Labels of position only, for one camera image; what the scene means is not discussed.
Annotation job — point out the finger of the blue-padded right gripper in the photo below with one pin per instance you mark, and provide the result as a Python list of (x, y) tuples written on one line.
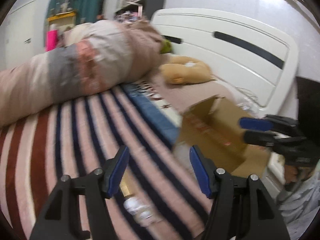
[(260, 138), (255, 124)]

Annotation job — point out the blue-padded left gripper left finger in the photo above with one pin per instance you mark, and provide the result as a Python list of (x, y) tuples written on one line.
[(114, 171)]

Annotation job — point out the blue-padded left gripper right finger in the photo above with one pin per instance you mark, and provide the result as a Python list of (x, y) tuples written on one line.
[(204, 169)]

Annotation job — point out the small white bottle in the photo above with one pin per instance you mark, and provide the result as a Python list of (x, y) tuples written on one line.
[(142, 213)]

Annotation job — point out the brown cardboard box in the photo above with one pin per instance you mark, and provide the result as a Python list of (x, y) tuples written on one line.
[(212, 125)]

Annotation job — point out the grey star-print clothing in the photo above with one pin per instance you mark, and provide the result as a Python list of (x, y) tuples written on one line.
[(299, 208)]

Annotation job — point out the white bed headboard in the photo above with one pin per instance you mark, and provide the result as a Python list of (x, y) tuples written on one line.
[(258, 60)]

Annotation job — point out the pink ribbed pillow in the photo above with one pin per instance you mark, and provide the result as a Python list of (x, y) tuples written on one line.
[(183, 96)]

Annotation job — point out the striped pink navy blanket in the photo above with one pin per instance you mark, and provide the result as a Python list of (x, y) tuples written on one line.
[(78, 136)]

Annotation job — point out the tan plush toy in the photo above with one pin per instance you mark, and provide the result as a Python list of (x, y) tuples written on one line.
[(183, 70)]

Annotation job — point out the green plush toy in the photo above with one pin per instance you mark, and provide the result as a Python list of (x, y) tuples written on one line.
[(166, 47)]

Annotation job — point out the rolled pink grey duvet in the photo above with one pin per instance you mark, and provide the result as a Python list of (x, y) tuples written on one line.
[(100, 56)]

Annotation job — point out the bright pink box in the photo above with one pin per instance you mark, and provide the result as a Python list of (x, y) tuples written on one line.
[(51, 40)]

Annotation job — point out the white door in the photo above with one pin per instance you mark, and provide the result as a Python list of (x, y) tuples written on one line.
[(19, 32)]

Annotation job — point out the glass display case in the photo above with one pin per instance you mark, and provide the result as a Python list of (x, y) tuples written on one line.
[(64, 6)]

